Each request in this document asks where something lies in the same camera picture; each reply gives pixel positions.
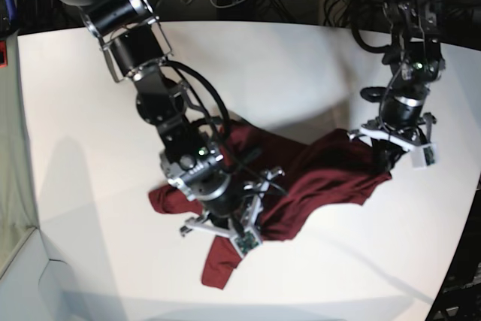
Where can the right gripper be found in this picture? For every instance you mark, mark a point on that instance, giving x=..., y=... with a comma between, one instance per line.
x=242, y=224

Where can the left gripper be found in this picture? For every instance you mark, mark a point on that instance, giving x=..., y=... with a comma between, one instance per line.
x=412, y=139

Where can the dark red t-shirt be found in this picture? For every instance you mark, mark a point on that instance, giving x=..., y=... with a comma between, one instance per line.
x=331, y=170

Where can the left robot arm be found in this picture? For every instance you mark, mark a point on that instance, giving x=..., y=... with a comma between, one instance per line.
x=414, y=56

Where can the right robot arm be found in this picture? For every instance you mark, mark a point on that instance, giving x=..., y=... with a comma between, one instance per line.
x=189, y=116

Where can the red box at left edge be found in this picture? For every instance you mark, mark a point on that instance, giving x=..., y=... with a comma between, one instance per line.
x=3, y=54

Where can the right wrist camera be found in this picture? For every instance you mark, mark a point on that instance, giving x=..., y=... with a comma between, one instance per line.
x=246, y=243

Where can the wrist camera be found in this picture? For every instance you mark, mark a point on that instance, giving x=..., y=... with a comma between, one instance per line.
x=424, y=156
x=246, y=243

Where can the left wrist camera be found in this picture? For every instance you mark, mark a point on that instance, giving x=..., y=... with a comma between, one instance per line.
x=424, y=156

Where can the blue handled tool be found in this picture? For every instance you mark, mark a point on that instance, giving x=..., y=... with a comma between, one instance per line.
x=11, y=10

